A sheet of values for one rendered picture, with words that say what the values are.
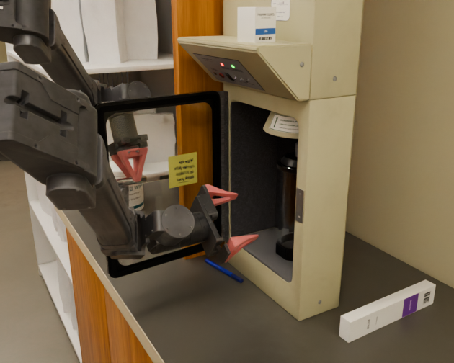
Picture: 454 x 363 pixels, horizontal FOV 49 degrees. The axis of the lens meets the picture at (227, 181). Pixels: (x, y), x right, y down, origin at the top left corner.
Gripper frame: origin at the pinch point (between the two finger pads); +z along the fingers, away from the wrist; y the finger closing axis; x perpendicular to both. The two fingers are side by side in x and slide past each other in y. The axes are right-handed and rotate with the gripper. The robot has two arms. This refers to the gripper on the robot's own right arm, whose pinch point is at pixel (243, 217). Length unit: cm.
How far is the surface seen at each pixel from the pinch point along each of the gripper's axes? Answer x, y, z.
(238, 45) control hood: -25.8, 19.8, -1.2
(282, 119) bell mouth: -9.7, 15.1, 13.0
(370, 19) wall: -14, 41, 53
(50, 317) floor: 197, 63, -18
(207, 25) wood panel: -8.9, 45.8, 9.0
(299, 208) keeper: -3.8, -2.8, 10.2
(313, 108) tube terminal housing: -20.6, 8.2, 11.3
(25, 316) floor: 201, 69, -30
